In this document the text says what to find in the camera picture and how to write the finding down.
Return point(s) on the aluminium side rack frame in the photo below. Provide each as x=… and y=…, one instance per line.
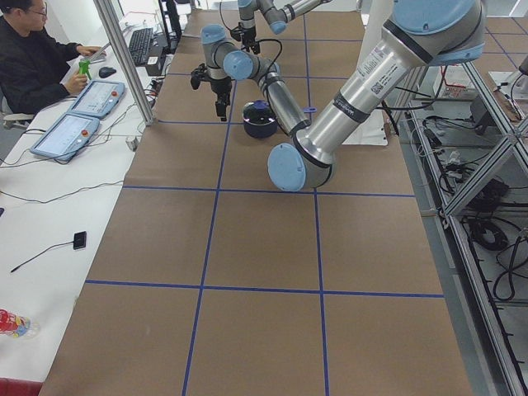
x=471, y=183

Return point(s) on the person in black jacket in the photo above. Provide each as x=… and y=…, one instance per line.
x=33, y=64

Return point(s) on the small black square device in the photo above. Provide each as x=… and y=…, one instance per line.
x=79, y=240

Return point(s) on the red labelled plastic bottle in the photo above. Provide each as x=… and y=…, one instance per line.
x=16, y=326

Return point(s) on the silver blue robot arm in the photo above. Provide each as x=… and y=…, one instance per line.
x=276, y=18
x=416, y=34

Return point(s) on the aluminium frame post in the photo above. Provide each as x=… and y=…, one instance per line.
x=114, y=33

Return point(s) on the blue teach pendant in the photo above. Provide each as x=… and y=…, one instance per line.
x=66, y=136
x=98, y=99

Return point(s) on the upper blue teach pendant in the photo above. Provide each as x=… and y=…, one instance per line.
x=98, y=99

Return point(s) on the lower blue teach pendant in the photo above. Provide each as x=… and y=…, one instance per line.
x=66, y=136

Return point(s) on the black keyboard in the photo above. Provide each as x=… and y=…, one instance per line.
x=139, y=45

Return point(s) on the black power adapter box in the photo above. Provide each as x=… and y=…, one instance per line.
x=480, y=114

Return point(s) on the brown paper table mat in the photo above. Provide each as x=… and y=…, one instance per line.
x=210, y=281

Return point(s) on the glass lid purple knob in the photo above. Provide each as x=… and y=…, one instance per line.
x=258, y=113

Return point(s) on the black computer mouse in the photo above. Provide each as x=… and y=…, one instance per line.
x=106, y=72

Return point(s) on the dark blue pot purple handle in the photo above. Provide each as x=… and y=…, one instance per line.
x=289, y=119

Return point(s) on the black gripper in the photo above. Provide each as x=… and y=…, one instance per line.
x=221, y=87
x=248, y=35

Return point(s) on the green spray bottle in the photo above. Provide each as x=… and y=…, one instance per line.
x=84, y=68

